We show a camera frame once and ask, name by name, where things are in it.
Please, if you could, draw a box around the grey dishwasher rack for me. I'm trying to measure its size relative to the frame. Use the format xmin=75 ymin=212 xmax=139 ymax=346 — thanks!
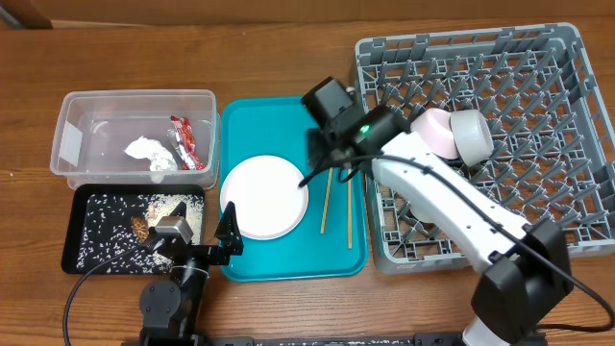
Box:
xmin=355 ymin=23 xmax=614 ymax=257

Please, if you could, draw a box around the black food waste tray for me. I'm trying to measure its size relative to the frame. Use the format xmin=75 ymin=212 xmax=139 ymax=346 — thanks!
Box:
xmin=61 ymin=184 xmax=206 ymax=274

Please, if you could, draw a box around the clear plastic waste bin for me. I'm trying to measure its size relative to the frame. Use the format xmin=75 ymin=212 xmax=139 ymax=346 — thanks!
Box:
xmin=50 ymin=89 xmax=220 ymax=189

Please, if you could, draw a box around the brown food scrap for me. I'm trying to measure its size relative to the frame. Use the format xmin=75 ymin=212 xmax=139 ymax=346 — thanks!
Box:
xmin=131 ymin=216 xmax=149 ymax=244

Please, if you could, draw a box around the left wooden chopstick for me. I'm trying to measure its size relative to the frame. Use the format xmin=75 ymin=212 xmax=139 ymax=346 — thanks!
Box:
xmin=320 ymin=168 xmax=333 ymax=235

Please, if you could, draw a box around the red silver snack wrapper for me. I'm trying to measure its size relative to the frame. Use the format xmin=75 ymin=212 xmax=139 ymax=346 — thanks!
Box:
xmin=167 ymin=115 xmax=206 ymax=170

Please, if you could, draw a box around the large white plate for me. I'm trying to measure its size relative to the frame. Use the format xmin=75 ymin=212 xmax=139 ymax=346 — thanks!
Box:
xmin=220 ymin=155 xmax=309 ymax=240

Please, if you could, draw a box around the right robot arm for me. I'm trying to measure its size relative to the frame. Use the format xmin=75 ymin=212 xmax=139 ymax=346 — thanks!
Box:
xmin=301 ymin=77 xmax=573 ymax=345

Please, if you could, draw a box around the teal serving tray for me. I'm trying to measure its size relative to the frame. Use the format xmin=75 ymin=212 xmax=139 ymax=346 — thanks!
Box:
xmin=219 ymin=96 xmax=368 ymax=282

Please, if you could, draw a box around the white napkin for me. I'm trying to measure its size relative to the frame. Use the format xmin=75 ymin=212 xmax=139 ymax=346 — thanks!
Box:
xmin=124 ymin=136 xmax=178 ymax=171

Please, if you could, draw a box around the small pink bowl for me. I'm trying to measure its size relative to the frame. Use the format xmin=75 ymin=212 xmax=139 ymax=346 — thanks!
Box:
xmin=410 ymin=108 xmax=459 ymax=160

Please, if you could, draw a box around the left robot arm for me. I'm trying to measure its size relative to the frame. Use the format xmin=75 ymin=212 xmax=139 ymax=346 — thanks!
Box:
xmin=139 ymin=202 xmax=244 ymax=345

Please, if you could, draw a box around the grey bowl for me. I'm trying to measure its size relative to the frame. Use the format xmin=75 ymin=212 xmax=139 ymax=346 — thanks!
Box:
xmin=451 ymin=110 xmax=494 ymax=166

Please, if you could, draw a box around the white cup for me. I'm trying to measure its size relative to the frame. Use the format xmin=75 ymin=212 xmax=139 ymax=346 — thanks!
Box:
xmin=409 ymin=204 xmax=436 ymax=224

